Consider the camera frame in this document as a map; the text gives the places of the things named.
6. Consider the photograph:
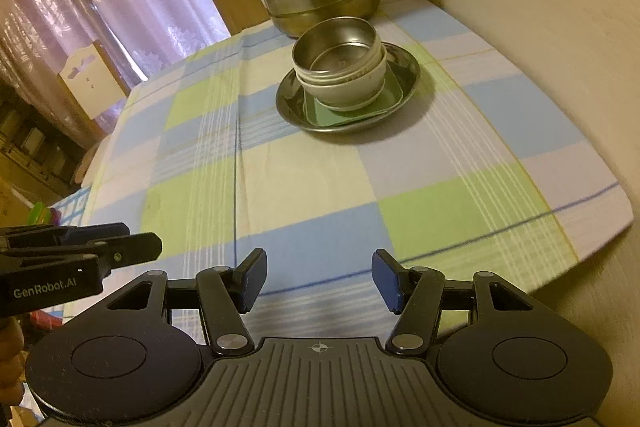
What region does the blue white checked cloth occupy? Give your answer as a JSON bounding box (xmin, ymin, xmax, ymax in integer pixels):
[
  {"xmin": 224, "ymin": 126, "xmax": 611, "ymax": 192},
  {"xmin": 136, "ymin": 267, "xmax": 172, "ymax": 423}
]
[{"xmin": 50, "ymin": 186, "xmax": 94, "ymax": 229}]

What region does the green square plate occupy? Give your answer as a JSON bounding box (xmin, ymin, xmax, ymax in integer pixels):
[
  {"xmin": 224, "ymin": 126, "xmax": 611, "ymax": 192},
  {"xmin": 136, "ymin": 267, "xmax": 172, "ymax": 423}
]
[{"xmin": 302, "ymin": 71, "xmax": 405, "ymax": 128}]

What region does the black metal rack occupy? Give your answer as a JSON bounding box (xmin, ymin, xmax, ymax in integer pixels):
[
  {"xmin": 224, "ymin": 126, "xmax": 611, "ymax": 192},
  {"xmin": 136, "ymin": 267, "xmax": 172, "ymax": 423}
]
[{"xmin": 0, "ymin": 97, "xmax": 89, "ymax": 198}]

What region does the checked tablecloth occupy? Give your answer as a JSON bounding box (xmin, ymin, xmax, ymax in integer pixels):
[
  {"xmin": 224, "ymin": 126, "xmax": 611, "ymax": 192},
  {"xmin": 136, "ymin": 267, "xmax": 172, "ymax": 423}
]
[{"xmin": 80, "ymin": 0, "xmax": 637, "ymax": 349}]

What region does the white ceramic bowl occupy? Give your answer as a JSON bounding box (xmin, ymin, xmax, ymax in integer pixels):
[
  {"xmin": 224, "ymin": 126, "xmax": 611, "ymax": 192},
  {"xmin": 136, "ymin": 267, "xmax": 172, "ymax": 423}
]
[{"xmin": 302, "ymin": 57, "xmax": 389, "ymax": 112}]

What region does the green plastic cup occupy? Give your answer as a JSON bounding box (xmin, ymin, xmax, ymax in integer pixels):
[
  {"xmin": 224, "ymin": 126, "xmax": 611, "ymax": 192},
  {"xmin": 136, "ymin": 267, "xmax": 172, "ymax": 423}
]
[{"xmin": 29, "ymin": 202, "xmax": 54, "ymax": 229}]

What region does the stainless steel bowl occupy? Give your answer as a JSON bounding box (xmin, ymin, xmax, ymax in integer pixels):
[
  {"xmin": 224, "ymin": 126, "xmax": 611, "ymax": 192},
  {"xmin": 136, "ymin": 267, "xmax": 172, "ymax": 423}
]
[{"xmin": 292, "ymin": 17, "xmax": 382, "ymax": 84}]

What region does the round stainless steel plate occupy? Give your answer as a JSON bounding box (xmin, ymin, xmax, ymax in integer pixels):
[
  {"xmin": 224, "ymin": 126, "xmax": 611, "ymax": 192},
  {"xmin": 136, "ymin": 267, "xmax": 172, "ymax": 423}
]
[{"xmin": 276, "ymin": 41, "xmax": 420, "ymax": 134}]

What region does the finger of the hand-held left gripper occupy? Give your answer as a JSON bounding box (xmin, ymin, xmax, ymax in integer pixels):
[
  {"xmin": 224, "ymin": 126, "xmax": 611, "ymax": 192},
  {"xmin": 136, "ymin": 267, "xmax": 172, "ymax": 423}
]
[
  {"xmin": 0, "ymin": 222, "xmax": 129, "ymax": 249},
  {"xmin": 0, "ymin": 232, "xmax": 164, "ymax": 269}
]

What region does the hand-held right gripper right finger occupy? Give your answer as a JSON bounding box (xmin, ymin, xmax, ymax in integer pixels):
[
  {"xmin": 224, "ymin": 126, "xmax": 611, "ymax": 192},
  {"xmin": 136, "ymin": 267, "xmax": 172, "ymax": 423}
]
[{"xmin": 371, "ymin": 249, "xmax": 535, "ymax": 356}]

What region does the person's left hand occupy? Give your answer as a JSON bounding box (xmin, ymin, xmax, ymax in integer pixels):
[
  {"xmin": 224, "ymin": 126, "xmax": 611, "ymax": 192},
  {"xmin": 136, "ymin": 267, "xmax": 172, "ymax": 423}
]
[{"xmin": 0, "ymin": 321, "xmax": 27, "ymax": 408}]

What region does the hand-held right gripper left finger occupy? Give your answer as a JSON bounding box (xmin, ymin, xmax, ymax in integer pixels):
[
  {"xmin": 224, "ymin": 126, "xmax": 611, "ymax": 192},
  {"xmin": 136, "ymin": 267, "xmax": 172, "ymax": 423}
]
[{"xmin": 107, "ymin": 248, "xmax": 269, "ymax": 356}]

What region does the white wooden chair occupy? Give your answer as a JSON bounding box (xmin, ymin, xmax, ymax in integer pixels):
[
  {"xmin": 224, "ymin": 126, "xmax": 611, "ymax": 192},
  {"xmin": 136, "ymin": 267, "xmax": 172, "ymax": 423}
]
[{"xmin": 57, "ymin": 39, "xmax": 132, "ymax": 124}]

